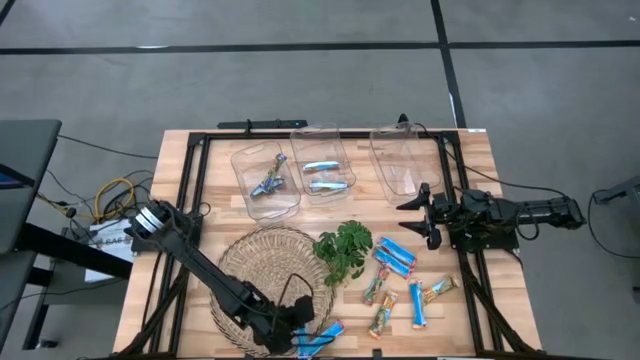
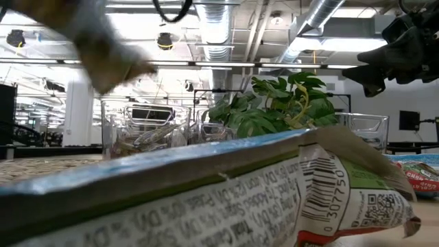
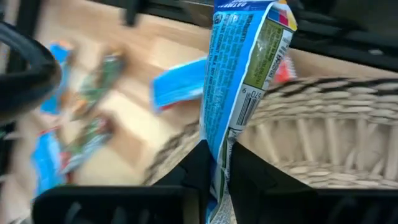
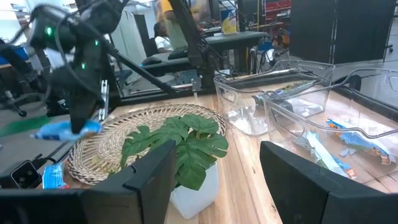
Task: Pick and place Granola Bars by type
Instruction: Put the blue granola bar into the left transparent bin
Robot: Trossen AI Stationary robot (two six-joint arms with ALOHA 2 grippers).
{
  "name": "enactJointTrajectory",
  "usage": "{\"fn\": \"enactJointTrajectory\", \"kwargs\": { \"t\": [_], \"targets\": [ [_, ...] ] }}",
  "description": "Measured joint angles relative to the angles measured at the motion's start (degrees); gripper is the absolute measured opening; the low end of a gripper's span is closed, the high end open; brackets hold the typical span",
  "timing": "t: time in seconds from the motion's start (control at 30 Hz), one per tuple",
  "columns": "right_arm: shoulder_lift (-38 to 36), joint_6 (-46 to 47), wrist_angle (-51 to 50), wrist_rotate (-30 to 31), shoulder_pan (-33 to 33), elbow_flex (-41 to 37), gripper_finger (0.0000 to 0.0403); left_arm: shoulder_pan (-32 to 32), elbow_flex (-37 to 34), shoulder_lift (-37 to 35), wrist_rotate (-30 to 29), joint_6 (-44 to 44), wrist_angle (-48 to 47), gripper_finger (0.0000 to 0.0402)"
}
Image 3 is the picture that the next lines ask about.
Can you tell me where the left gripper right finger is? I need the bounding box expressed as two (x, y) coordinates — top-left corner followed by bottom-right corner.
(228, 141), (315, 224)

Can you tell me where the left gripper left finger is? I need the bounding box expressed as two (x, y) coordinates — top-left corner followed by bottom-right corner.
(146, 139), (216, 224)

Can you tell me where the blue granola bar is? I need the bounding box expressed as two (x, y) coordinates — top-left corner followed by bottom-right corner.
(40, 40), (75, 116)
(150, 55), (297, 113)
(198, 0), (299, 224)
(30, 130), (68, 197)

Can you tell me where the green granola bar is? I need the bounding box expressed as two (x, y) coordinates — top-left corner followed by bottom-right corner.
(71, 51), (125, 121)
(60, 116), (114, 175)

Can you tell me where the round woven wicker tray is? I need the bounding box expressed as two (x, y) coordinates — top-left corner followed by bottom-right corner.
(142, 76), (398, 190)

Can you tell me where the black aluminium table frame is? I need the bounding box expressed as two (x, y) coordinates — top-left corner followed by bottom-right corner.
(0, 0), (398, 74)

